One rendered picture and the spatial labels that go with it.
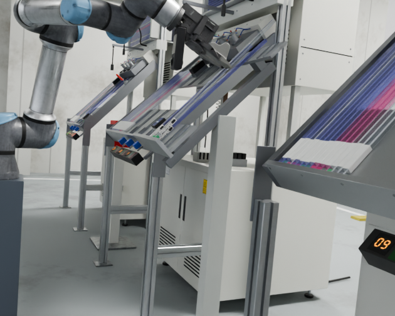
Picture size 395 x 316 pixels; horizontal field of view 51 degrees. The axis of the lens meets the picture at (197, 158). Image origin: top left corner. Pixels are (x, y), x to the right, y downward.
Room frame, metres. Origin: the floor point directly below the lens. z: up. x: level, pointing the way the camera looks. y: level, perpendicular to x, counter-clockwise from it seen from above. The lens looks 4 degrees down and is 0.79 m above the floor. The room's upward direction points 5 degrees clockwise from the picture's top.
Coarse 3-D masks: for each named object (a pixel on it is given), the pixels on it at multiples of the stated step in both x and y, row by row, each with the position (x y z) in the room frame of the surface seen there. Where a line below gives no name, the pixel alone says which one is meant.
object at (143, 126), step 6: (150, 114) 1.94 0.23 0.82; (156, 114) 1.88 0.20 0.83; (162, 114) 1.81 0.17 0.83; (168, 114) 1.75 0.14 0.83; (144, 120) 1.91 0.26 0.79; (150, 120) 1.84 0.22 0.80; (156, 120) 1.77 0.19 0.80; (138, 126) 1.90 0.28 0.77; (144, 126) 1.83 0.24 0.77; (150, 126) 1.76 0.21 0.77; (132, 132) 1.84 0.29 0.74; (138, 132) 1.77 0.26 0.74; (144, 132) 1.74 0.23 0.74; (150, 132) 1.65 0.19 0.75
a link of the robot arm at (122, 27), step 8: (112, 8) 1.13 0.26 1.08; (120, 8) 1.16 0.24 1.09; (112, 16) 1.13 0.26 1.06; (120, 16) 1.15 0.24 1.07; (128, 16) 1.15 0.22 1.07; (136, 16) 1.15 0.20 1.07; (112, 24) 1.14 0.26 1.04; (120, 24) 1.16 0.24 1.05; (128, 24) 1.17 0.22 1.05; (136, 24) 1.18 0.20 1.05; (112, 32) 1.17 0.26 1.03; (120, 32) 1.18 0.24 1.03; (128, 32) 1.19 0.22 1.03; (112, 40) 1.21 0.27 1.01; (120, 40) 1.20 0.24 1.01; (128, 40) 1.22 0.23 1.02
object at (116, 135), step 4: (108, 132) 2.13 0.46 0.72; (112, 132) 2.04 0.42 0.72; (116, 132) 1.96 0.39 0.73; (120, 132) 1.90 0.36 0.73; (124, 132) 1.85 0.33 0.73; (112, 136) 2.12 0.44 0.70; (116, 136) 2.03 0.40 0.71; (120, 136) 1.94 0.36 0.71; (124, 136) 1.86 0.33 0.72; (128, 136) 1.80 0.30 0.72; (132, 136) 1.72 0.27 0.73; (116, 140) 2.12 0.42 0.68; (136, 140) 1.73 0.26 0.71
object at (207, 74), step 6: (198, 60) 2.34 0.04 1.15; (228, 60) 1.91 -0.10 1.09; (216, 66) 1.95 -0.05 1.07; (204, 72) 1.99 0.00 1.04; (210, 72) 1.93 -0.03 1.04; (216, 72) 1.86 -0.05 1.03; (192, 78) 2.04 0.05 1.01; (198, 78) 1.97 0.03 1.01; (204, 78) 1.89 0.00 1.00; (210, 78) 1.83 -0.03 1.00; (186, 84) 2.02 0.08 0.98; (192, 84) 1.94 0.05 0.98; (198, 84) 1.88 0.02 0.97; (204, 84) 1.82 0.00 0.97
